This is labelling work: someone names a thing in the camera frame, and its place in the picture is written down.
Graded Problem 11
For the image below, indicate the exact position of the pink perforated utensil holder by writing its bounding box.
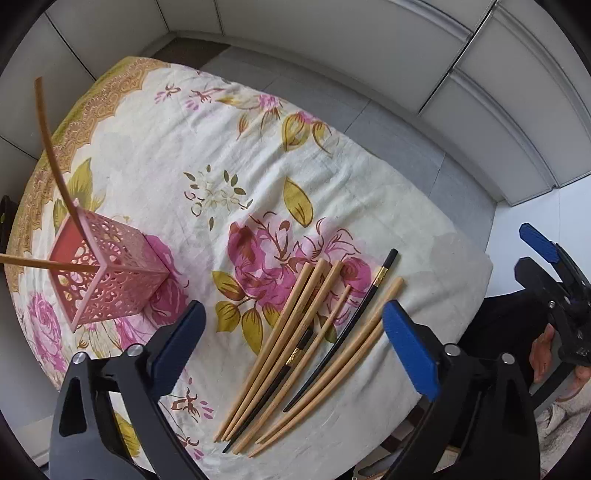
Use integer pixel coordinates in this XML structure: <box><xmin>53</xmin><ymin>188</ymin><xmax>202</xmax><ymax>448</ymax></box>
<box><xmin>48</xmin><ymin>198</ymin><xmax>171</xmax><ymax>332</ymax></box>

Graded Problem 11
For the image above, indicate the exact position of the person's black clothing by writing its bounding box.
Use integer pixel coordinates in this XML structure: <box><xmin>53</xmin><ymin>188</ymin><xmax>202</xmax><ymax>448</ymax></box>
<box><xmin>459</xmin><ymin>288</ymin><xmax>555</xmax><ymax>457</ymax></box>

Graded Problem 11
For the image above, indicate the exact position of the black chopstick with gold band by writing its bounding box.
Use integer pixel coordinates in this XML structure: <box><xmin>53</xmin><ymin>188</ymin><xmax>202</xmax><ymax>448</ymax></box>
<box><xmin>283</xmin><ymin>248</ymin><xmax>399</xmax><ymax>414</ymax></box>
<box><xmin>222</xmin><ymin>325</ymin><xmax>315</xmax><ymax>454</ymax></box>

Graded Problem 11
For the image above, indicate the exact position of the light patterned cloth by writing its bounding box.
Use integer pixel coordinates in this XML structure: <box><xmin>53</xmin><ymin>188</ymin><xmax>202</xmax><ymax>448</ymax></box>
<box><xmin>538</xmin><ymin>392</ymin><xmax>591</xmax><ymax>464</ymax></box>

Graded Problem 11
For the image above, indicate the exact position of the thin wooden chopstick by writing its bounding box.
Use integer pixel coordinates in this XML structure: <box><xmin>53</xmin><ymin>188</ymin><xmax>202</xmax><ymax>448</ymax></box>
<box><xmin>232</xmin><ymin>284</ymin><xmax>354</xmax><ymax>455</ymax></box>

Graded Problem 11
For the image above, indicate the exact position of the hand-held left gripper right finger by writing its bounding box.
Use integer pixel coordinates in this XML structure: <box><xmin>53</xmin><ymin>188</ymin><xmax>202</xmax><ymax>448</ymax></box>
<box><xmin>383</xmin><ymin>301</ymin><xmax>541</xmax><ymax>480</ymax></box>

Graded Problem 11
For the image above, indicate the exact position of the floral blanket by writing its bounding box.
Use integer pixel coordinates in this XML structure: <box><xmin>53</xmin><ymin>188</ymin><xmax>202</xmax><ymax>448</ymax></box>
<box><xmin>6</xmin><ymin>55</ymin><xmax>494</xmax><ymax>467</ymax></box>

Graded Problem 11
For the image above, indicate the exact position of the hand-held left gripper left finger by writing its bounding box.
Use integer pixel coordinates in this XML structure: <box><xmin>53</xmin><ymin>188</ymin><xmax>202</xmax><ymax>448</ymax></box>
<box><xmin>48</xmin><ymin>301</ymin><xmax>206</xmax><ymax>480</ymax></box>

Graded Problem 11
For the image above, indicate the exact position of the person's right hand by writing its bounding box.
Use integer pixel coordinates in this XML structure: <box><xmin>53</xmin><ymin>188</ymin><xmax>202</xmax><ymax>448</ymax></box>
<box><xmin>530</xmin><ymin>325</ymin><xmax>559</xmax><ymax>384</ymax></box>

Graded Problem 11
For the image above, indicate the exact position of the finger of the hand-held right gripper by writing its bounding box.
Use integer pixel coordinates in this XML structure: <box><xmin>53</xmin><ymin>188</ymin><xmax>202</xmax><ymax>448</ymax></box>
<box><xmin>515</xmin><ymin>257</ymin><xmax>571</xmax><ymax>315</ymax></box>
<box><xmin>518</xmin><ymin>223</ymin><xmax>591</xmax><ymax>301</ymax></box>

